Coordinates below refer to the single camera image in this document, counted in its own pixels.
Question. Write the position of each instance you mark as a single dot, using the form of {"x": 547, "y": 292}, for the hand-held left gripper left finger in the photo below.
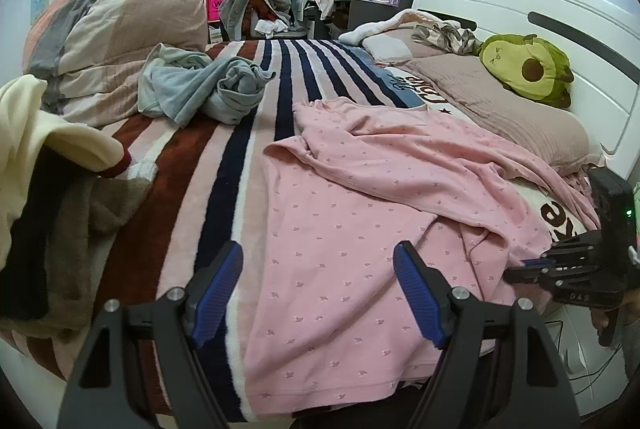
{"x": 220, "y": 289}

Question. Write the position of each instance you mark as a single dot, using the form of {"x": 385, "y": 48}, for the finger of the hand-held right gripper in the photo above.
{"x": 570, "y": 246}
{"x": 530, "y": 278}

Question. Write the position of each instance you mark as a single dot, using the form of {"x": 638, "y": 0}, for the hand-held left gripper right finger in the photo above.
{"x": 417, "y": 294}

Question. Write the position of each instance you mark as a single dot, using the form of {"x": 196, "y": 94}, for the pink patterned garment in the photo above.
{"x": 350, "y": 234}

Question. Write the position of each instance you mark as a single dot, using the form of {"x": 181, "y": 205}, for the person's right hand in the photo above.
{"x": 599, "y": 320}

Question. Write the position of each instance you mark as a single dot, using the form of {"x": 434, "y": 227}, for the striped fleece blanket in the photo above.
{"x": 200, "y": 189}

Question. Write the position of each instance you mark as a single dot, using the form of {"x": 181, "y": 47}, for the brown-grey cloth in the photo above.
{"x": 105, "y": 204}

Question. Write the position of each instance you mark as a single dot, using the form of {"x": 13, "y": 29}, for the dusty pink pillow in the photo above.
{"x": 500, "y": 109}

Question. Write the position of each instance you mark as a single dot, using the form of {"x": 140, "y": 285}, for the black garment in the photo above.
{"x": 35, "y": 234}

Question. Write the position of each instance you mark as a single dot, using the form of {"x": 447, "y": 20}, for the avocado plush toy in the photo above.
{"x": 505, "y": 59}

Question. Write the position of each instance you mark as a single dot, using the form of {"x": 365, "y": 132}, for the grey-blue garment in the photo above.
{"x": 200, "y": 84}

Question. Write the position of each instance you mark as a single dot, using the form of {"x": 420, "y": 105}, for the beige patterned cloth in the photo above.
{"x": 450, "y": 36}

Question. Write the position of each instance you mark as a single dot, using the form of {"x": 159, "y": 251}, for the small white pillow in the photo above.
{"x": 390, "y": 46}

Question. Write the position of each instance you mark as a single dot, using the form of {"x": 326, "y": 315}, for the white bed headboard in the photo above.
{"x": 500, "y": 4}

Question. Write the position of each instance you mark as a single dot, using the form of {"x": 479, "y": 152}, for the cream garment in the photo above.
{"x": 30, "y": 119}

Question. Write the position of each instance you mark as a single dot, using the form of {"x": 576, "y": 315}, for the white fluffy blanket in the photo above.
{"x": 365, "y": 31}

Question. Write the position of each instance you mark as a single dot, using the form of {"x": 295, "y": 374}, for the folded pink grey quilt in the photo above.
{"x": 125, "y": 24}

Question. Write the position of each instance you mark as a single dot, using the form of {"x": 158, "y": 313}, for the pink box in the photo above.
{"x": 217, "y": 1}

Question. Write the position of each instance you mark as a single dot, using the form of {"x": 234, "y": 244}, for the blue wall poster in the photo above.
{"x": 40, "y": 4}

